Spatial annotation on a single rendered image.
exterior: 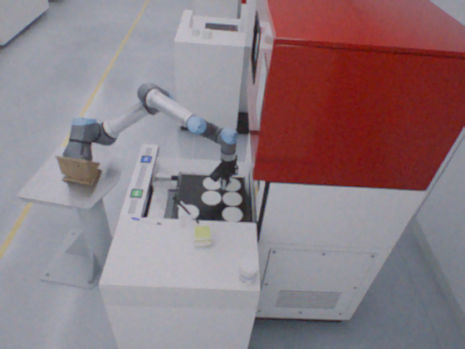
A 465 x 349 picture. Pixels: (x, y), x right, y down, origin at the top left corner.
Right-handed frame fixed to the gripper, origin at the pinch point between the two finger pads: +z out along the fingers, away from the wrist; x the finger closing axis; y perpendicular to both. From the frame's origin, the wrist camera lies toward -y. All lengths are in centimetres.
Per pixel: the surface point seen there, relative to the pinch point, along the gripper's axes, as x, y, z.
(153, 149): 43.0, -14.7, -4.7
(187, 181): 16.2, -10.8, 1.4
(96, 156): 73, -36, 9
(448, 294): -110, 121, 86
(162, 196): 16.1, -26.5, 3.4
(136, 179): 27.3, -34.0, -4.6
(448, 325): -121, 103, 91
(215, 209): -8.9, -11.5, 1.4
